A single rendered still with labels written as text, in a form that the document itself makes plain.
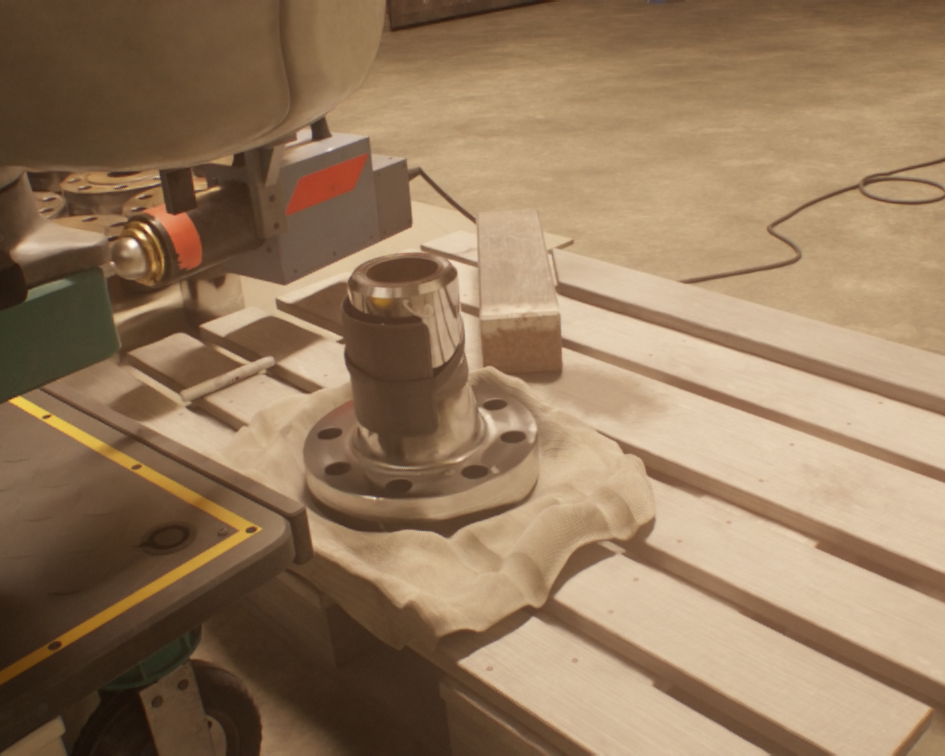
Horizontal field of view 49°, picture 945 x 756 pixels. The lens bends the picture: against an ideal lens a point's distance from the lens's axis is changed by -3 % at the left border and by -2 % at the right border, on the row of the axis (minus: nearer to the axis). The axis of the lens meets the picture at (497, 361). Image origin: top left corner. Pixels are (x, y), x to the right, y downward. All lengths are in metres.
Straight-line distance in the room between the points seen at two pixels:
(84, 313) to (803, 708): 0.62
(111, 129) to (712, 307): 1.14
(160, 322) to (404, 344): 1.11
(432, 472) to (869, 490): 0.46
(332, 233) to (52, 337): 0.93
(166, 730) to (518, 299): 0.76
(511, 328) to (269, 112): 0.91
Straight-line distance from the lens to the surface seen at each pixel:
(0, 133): 0.57
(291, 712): 1.14
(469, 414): 1.13
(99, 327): 0.69
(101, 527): 0.88
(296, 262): 1.52
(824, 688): 0.93
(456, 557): 1.04
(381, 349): 1.06
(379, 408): 1.10
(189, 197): 1.02
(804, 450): 1.24
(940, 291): 2.11
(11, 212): 0.68
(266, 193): 0.90
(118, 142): 0.53
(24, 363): 0.67
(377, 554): 1.05
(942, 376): 1.39
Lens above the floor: 0.77
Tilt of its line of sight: 25 degrees down
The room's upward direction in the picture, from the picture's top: 4 degrees counter-clockwise
